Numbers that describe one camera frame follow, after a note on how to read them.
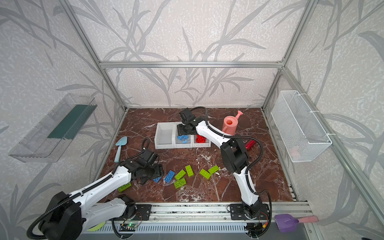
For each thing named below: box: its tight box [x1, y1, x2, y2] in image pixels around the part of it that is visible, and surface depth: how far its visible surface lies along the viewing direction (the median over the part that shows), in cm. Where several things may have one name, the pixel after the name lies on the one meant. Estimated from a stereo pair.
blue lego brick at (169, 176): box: [164, 170, 175, 184], surface depth 86 cm
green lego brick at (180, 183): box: [174, 177, 187, 189], surface depth 84 cm
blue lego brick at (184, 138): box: [177, 135, 189, 144], surface depth 103 cm
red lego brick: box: [195, 134, 207, 144], surface depth 98 cm
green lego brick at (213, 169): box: [208, 165, 219, 174], surface depth 90 cm
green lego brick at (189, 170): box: [185, 164, 194, 178], surface depth 88 cm
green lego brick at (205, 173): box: [199, 168, 211, 180], surface depth 88 cm
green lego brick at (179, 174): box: [174, 169, 186, 180], surface depth 88 cm
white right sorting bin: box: [192, 134, 211, 148], surface depth 98 cm
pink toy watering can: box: [222, 110, 244, 136], surface depth 100 cm
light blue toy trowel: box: [114, 136, 128, 163], surface depth 98 cm
